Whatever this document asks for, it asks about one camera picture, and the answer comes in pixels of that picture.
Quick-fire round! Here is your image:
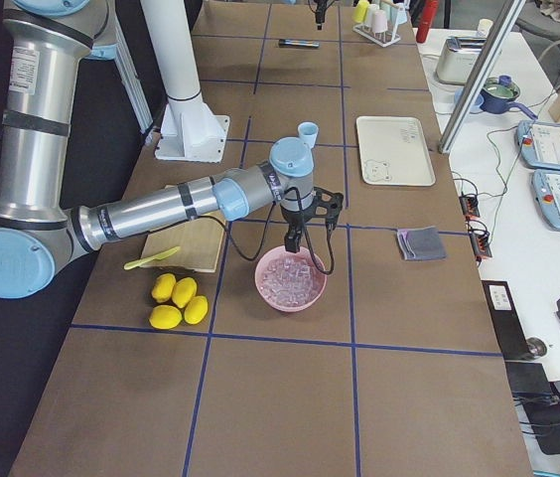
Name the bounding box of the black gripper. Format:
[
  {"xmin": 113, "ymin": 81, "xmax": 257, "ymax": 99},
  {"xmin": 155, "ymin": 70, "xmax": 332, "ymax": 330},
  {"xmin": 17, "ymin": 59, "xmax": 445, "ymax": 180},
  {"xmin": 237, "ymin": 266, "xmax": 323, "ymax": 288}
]
[
  {"xmin": 280, "ymin": 201, "xmax": 316, "ymax": 253},
  {"xmin": 314, "ymin": 0, "xmax": 329, "ymax": 30}
]

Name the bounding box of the steel muddler black tip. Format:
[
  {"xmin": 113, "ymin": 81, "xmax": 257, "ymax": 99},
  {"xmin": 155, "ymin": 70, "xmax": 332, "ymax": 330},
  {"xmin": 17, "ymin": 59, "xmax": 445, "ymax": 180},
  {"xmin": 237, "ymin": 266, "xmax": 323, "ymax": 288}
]
[{"xmin": 278, "ymin": 39, "xmax": 320, "ymax": 50}]

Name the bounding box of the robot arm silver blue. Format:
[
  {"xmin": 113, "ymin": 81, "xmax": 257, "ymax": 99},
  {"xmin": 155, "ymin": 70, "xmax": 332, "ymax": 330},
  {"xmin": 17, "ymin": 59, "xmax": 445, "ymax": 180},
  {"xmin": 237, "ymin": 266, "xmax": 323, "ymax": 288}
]
[{"xmin": 0, "ymin": 1, "xmax": 316, "ymax": 299}]

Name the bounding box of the yellow cup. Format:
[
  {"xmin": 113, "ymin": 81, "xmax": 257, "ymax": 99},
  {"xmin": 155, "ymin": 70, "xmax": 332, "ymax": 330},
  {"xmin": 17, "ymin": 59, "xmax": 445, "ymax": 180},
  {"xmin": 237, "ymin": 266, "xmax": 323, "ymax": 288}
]
[{"xmin": 352, "ymin": 0, "xmax": 370, "ymax": 24}]

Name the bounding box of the pink bowl of ice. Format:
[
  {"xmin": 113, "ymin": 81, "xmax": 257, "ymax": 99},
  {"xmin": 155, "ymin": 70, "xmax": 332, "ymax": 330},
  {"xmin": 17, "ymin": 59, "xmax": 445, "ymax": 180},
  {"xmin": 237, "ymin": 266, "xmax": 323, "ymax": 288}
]
[{"xmin": 254, "ymin": 245, "xmax": 328, "ymax": 312}]

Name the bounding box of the pink cup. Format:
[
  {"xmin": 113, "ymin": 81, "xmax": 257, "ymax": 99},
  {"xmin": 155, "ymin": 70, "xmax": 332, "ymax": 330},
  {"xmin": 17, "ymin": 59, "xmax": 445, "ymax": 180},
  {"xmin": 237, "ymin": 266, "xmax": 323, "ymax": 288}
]
[{"xmin": 370, "ymin": 9, "xmax": 388, "ymax": 35}]

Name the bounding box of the white cup rack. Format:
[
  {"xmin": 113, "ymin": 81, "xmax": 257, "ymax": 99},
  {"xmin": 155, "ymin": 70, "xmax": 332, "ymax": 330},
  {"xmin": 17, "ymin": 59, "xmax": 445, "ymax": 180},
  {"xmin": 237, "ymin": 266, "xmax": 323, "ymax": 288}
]
[{"xmin": 352, "ymin": 23, "xmax": 401, "ymax": 48}]

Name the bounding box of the light blue plastic cup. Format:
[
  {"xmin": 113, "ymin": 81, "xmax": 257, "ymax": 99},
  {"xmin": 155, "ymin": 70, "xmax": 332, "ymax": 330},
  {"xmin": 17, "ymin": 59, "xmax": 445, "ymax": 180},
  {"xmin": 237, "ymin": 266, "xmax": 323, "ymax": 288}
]
[{"xmin": 297, "ymin": 121, "xmax": 319, "ymax": 149}]

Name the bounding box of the wooden cutting board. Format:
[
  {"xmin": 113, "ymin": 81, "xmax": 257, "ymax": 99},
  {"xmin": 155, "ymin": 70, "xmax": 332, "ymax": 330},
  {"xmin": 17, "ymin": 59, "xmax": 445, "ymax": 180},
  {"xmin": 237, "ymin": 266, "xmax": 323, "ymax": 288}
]
[{"xmin": 139, "ymin": 184, "xmax": 227, "ymax": 274}]

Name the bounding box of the red bottle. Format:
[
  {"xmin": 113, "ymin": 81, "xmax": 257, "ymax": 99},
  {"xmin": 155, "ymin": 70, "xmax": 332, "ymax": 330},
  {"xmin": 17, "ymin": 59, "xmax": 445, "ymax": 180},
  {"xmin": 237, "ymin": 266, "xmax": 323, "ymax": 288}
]
[{"xmin": 416, "ymin": 0, "xmax": 440, "ymax": 44}]

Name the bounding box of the yellow lemon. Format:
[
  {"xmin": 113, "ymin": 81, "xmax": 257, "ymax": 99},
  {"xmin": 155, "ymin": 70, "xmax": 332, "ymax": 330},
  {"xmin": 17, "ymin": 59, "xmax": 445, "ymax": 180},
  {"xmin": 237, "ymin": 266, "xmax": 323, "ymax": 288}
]
[
  {"xmin": 184, "ymin": 295, "xmax": 209, "ymax": 325},
  {"xmin": 149, "ymin": 304, "xmax": 183, "ymax": 330},
  {"xmin": 151, "ymin": 273, "xmax": 177, "ymax": 303},
  {"xmin": 171, "ymin": 277, "xmax": 198, "ymax": 308}
]

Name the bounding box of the grey folded cloth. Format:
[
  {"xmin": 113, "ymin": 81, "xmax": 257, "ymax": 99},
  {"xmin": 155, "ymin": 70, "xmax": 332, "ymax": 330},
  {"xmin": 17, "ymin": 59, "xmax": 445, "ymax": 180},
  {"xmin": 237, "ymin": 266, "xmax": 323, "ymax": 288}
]
[{"xmin": 396, "ymin": 227, "xmax": 447, "ymax": 261}]

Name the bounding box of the cream bear tray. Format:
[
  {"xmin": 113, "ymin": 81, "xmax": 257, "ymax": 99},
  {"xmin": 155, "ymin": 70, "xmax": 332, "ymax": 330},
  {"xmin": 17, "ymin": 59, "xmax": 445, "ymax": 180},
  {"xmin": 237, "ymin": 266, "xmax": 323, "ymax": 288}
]
[{"xmin": 355, "ymin": 116, "xmax": 436, "ymax": 187}]

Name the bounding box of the white toaster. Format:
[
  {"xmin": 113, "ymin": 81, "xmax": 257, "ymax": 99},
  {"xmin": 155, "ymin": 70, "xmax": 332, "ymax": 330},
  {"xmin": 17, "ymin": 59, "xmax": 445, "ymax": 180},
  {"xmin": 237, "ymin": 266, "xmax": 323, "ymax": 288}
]
[{"xmin": 435, "ymin": 36, "xmax": 486, "ymax": 84}]

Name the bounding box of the yellow plastic knife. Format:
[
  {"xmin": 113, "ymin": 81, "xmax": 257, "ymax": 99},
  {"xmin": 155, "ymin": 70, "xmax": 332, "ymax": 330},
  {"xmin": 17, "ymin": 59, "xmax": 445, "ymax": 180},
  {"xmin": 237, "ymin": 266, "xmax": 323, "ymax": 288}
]
[{"xmin": 123, "ymin": 246, "xmax": 181, "ymax": 270}]

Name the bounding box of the blue bowl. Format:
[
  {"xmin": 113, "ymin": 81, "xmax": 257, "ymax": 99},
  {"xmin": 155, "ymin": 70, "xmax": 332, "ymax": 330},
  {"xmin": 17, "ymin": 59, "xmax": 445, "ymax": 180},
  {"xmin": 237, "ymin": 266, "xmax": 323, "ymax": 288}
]
[{"xmin": 453, "ymin": 88, "xmax": 486, "ymax": 115}]

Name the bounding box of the blue saucepan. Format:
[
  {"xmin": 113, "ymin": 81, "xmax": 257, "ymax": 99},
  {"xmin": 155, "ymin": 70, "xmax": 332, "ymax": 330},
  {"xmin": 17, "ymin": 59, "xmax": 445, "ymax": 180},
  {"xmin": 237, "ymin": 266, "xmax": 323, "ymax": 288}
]
[{"xmin": 481, "ymin": 75, "xmax": 537, "ymax": 120}]

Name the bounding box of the teach pendant far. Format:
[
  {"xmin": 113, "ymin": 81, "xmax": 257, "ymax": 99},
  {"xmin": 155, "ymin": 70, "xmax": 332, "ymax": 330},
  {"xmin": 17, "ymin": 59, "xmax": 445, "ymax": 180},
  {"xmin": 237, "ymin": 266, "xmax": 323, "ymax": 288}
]
[{"xmin": 516, "ymin": 120, "xmax": 560, "ymax": 171}]

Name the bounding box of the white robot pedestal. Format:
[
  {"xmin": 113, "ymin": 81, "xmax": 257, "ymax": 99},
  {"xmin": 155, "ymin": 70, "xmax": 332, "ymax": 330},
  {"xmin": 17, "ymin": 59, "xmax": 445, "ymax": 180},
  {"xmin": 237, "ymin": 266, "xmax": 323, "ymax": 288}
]
[{"xmin": 141, "ymin": 0, "xmax": 230, "ymax": 163}]

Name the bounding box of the aluminium frame post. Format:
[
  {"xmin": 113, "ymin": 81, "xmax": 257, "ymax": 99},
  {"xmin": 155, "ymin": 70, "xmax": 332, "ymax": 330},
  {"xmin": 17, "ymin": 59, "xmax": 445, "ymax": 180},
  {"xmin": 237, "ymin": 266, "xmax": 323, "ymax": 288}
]
[{"xmin": 438, "ymin": 0, "xmax": 526, "ymax": 154}]

